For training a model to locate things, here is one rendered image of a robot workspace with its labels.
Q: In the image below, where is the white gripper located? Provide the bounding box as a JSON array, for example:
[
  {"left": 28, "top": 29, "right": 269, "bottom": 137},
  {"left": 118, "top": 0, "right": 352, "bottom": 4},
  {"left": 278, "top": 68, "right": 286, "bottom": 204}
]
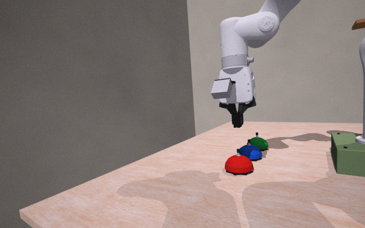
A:
[{"left": 219, "top": 65, "right": 256, "bottom": 128}]

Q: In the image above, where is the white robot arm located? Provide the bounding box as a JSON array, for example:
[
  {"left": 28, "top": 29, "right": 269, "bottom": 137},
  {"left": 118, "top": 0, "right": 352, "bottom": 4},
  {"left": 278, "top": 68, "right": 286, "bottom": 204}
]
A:
[{"left": 211, "top": 0, "right": 365, "bottom": 145}]

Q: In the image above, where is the green dome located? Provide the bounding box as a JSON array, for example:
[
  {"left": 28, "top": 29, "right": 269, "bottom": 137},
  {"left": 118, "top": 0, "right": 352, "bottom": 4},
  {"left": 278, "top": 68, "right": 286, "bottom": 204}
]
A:
[{"left": 250, "top": 133, "right": 269, "bottom": 151}]

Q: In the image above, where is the blue bell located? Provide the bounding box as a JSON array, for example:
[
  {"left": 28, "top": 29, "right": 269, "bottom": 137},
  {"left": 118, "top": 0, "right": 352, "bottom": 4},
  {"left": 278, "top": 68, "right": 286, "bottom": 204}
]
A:
[{"left": 240, "top": 139, "right": 262, "bottom": 162}]

